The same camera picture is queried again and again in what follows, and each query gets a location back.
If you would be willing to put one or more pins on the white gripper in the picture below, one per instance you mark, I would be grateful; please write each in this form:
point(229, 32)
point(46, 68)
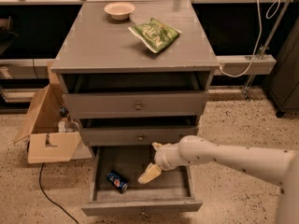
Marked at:
point(163, 157)

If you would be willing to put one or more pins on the blue pepsi can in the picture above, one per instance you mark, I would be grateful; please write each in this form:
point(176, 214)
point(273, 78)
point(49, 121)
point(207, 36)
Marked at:
point(118, 181)

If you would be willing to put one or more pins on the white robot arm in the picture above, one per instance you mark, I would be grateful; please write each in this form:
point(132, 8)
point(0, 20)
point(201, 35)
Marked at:
point(277, 166)

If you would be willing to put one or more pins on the grey bottom drawer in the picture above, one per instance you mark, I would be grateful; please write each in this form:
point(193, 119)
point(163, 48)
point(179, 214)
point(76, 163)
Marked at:
point(172, 191)

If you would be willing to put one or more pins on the grey drawer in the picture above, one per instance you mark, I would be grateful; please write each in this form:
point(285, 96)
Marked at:
point(137, 131)
point(138, 95)
point(172, 191)

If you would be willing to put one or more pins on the grey middle drawer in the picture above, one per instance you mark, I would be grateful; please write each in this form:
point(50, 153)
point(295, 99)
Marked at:
point(137, 131)

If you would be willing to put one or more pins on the grey top drawer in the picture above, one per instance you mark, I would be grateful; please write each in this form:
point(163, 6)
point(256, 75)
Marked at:
point(138, 95)

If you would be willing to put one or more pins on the grey drawer cabinet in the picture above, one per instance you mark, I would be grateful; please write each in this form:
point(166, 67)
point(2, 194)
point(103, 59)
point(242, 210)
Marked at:
point(100, 45)

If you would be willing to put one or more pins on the small bottle in box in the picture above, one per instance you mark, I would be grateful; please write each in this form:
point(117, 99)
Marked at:
point(63, 121)

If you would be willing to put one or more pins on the brown cardboard box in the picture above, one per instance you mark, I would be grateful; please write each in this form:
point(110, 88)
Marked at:
point(40, 127)

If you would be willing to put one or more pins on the green chip bag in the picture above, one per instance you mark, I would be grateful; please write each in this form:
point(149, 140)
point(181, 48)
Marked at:
point(155, 35)

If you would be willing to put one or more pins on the dark grey side cabinet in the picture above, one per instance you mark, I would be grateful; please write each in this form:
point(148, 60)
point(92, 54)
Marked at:
point(283, 82)

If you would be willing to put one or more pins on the white bowl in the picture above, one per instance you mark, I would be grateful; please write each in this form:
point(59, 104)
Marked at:
point(119, 11)

